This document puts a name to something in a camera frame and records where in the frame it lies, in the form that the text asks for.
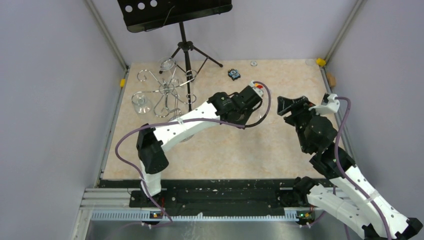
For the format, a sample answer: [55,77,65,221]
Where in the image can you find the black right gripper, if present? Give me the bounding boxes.
[277,95,323,153]

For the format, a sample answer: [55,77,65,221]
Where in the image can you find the large plain wine glass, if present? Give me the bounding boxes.
[255,105,268,120]

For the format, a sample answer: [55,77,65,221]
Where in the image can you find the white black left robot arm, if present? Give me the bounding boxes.
[136,81,265,207]

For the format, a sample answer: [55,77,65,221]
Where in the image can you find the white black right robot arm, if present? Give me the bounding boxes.
[277,94,424,240]

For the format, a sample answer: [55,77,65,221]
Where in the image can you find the chrome wine glass rack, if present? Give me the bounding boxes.
[136,63,189,122]

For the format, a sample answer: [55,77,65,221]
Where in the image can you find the tall rear wine glass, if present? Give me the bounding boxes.
[158,57,177,74]

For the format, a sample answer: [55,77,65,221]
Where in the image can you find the plain front-left wine glass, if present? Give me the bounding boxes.
[131,91,152,115]

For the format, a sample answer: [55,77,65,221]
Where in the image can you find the black blue small device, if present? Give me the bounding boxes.
[227,68,241,81]

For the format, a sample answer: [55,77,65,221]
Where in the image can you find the small wooden block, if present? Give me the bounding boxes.
[326,72,337,88]

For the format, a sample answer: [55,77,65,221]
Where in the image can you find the black music stand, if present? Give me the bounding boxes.
[118,0,233,111]

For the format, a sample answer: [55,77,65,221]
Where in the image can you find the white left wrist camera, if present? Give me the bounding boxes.
[248,81,264,98]

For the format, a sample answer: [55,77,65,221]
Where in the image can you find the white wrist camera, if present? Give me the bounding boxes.
[248,81,264,98]
[308,93,340,116]

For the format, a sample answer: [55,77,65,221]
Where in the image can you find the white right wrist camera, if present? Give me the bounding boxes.
[308,93,340,116]

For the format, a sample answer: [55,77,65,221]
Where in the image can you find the yellow corner bracket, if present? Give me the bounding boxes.
[315,58,327,67]

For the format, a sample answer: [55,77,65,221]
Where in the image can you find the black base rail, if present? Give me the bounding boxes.
[99,177,313,219]

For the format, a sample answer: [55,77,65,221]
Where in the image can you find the yellow left edge bracket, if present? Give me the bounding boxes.
[119,78,126,88]

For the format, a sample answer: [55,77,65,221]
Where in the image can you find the aluminium frame post right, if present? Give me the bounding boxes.
[324,0,368,65]

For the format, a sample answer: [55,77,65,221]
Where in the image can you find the aluminium frame post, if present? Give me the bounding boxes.
[324,0,368,65]
[83,0,129,71]

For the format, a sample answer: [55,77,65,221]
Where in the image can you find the aluminium frame post left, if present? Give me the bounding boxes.
[83,0,129,71]

